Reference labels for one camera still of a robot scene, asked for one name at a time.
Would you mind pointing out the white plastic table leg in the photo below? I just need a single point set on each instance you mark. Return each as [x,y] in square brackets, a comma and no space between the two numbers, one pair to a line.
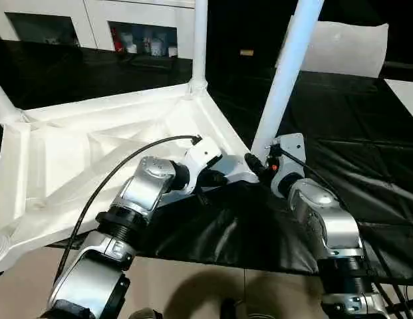
[286,66]
[199,43]
[3,99]
[0,249]

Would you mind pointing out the white plastic table top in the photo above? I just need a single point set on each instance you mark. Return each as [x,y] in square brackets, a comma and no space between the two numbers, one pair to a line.
[60,149]

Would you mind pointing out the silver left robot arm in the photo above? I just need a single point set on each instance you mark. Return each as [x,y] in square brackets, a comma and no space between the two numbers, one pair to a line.
[149,186]

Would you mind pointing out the black work mat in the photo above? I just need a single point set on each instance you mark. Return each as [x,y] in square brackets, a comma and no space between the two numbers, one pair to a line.
[359,133]

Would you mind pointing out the small yellow label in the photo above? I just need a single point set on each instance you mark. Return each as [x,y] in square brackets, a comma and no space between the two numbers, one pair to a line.
[246,52]

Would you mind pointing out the small white bottle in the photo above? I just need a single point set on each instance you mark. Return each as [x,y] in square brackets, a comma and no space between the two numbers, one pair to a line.
[173,50]
[131,47]

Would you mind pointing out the white chair back panel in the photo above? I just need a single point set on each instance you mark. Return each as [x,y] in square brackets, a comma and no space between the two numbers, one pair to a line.
[346,50]

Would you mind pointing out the black cabinet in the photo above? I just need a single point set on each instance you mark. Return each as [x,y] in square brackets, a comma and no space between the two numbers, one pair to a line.
[232,26]

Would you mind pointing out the black robot foot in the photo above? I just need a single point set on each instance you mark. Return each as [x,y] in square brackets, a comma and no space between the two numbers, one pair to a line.
[146,314]

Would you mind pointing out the white sheet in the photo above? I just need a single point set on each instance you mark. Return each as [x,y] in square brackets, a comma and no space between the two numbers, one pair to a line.
[405,93]

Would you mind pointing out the red packet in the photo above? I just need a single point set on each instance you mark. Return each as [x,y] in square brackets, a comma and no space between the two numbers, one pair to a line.
[117,41]

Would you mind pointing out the white cabinet with glass doors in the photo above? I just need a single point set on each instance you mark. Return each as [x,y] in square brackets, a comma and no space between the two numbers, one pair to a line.
[89,20]

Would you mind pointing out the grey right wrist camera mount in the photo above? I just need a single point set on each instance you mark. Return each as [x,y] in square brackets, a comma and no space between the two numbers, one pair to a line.
[292,149]

